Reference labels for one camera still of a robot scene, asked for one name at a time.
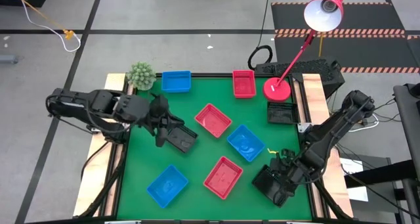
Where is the red desk lamp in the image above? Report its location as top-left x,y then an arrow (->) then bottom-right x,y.
262,0 -> 346,103

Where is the black plastic basket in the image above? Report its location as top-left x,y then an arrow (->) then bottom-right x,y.
251,164 -> 296,208
166,125 -> 199,154
266,101 -> 298,125

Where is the yellow hanging cord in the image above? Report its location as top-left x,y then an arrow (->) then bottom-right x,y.
317,32 -> 326,58

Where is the white floor cable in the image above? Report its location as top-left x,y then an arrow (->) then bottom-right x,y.
12,0 -> 81,53

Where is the red plastic basket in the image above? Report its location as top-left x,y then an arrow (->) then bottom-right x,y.
232,70 -> 257,99
194,102 -> 233,139
203,156 -> 244,200

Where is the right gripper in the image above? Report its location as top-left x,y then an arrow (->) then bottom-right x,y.
262,148 -> 308,204

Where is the green table mat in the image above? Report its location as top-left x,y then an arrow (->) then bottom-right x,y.
117,76 -> 312,221

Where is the white paper sheet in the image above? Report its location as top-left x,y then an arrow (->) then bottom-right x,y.
340,157 -> 369,202

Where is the black furniture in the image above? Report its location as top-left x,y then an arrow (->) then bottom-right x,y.
392,82 -> 420,185

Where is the black hazard-striped floor mat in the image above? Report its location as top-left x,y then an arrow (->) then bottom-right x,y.
270,1 -> 420,74

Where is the green potted plant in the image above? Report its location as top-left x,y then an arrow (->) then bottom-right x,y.
125,61 -> 158,91

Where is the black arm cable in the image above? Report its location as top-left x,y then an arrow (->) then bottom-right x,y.
337,97 -> 398,133

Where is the black stand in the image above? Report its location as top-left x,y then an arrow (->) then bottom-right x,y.
343,156 -> 420,224

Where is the wooden side board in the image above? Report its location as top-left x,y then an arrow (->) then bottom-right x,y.
72,73 -> 135,218
301,73 -> 354,219

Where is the black coiled cable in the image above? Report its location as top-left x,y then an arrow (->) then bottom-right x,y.
247,45 -> 274,71

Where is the gray floor object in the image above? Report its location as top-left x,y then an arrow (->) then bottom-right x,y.
0,54 -> 19,65

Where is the blue plastic basket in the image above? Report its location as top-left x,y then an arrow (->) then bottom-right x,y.
161,70 -> 192,94
146,164 -> 190,209
226,124 -> 266,163

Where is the white power cable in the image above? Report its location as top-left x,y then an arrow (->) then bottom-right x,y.
346,113 -> 380,133

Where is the yellow strap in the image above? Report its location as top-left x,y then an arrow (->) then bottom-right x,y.
6,0 -> 75,41

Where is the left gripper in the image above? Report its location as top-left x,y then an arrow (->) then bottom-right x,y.
144,94 -> 186,148

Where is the black perforated crate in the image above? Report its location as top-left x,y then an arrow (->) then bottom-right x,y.
254,57 -> 346,99

